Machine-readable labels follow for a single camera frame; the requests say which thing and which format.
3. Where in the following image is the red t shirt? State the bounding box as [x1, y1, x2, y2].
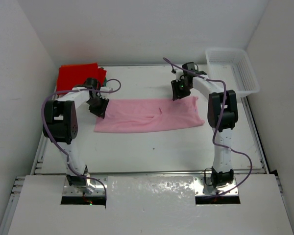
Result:
[56, 63, 107, 91]

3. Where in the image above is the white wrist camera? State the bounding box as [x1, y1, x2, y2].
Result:
[100, 86, 114, 93]
[175, 70, 184, 81]

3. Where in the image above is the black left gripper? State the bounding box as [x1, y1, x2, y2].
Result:
[86, 94, 108, 118]

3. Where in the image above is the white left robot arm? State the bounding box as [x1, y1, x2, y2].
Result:
[42, 78, 109, 189]

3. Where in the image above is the white plastic bin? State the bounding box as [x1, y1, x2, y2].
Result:
[205, 47, 260, 98]

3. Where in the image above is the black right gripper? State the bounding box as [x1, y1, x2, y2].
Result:
[172, 78, 192, 100]

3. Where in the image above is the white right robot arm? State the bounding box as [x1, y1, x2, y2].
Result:
[171, 62, 238, 188]

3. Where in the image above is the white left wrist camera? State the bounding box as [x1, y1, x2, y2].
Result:
[100, 86, 114, 93]

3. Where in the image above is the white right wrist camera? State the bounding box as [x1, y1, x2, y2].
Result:
[175, 70, 184, 81]

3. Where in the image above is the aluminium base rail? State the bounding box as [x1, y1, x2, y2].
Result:
[12, 168, 241, 196]

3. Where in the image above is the pink t shirt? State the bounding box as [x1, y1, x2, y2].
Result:
[94, 96, 205, 134]

